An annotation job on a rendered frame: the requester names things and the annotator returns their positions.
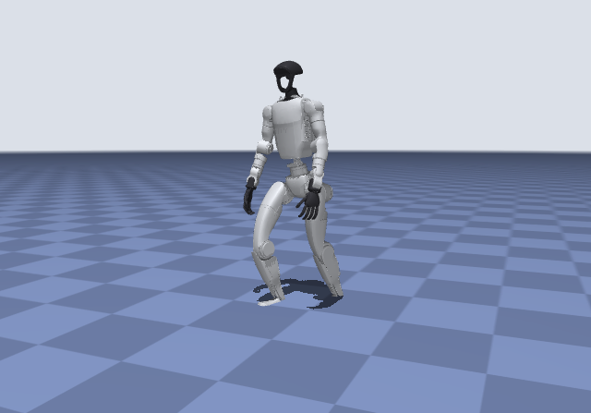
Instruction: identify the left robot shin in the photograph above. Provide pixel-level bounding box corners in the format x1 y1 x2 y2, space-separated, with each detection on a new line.
313 245 344 297

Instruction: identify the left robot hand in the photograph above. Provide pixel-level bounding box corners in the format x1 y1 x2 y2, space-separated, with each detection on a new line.
296 178 321 220

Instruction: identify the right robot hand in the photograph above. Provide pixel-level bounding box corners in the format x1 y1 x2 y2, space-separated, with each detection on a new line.
243 176 257 215

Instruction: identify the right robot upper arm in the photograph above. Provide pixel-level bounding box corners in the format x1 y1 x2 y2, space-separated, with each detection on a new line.
258 104 274 155

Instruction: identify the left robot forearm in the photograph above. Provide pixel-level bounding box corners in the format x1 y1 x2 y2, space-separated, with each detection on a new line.
310 139 328 189

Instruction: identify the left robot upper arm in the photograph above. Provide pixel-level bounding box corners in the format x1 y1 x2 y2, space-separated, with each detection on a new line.
302 101 328 153

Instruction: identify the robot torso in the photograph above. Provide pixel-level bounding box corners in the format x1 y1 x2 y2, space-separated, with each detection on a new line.
271 93 315 198

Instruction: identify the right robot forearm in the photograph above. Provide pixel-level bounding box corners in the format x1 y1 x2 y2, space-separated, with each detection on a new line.
247 146 267 187

